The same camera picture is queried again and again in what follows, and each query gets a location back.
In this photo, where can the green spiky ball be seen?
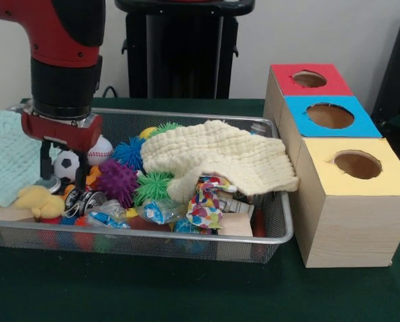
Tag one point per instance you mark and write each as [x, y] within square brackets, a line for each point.
[153, 188]

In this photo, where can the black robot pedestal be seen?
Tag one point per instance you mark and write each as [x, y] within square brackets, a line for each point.
[180, 50]

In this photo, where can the cream waffle cloth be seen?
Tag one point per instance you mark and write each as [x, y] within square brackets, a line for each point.
[220, 151]

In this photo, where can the purple spiky ball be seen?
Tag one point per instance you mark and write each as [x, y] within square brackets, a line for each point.
[117, 181]

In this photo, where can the black drink can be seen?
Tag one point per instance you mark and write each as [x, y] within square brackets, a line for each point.
[89, 199]

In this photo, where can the black and white soccer ball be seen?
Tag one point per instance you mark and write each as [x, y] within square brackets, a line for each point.
[65, 166]

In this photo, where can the yellow plush toy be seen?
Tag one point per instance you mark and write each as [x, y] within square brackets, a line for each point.
[42, 201]

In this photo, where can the colourful polka dot paper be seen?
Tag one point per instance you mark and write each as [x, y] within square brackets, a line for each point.
[203, 208]

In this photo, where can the clear packet with blue print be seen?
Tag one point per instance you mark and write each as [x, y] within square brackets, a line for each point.
[158, 213]

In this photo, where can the white baseball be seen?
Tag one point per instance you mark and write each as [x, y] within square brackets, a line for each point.
[101, 151]

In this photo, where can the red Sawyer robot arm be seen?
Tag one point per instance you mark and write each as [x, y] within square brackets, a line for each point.
[62, 80]

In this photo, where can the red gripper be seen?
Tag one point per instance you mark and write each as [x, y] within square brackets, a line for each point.
[62, 132]

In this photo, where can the wooden box with three holes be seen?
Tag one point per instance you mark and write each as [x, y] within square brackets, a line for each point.
[347, 228]

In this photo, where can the blue spiky ball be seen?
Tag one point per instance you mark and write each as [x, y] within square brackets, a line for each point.
[129, 152]

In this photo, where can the mint waffle cloth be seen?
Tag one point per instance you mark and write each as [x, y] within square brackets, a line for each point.
[12, 164]

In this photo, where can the shallow mesh bin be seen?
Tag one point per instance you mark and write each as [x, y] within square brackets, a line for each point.
[153, 245]

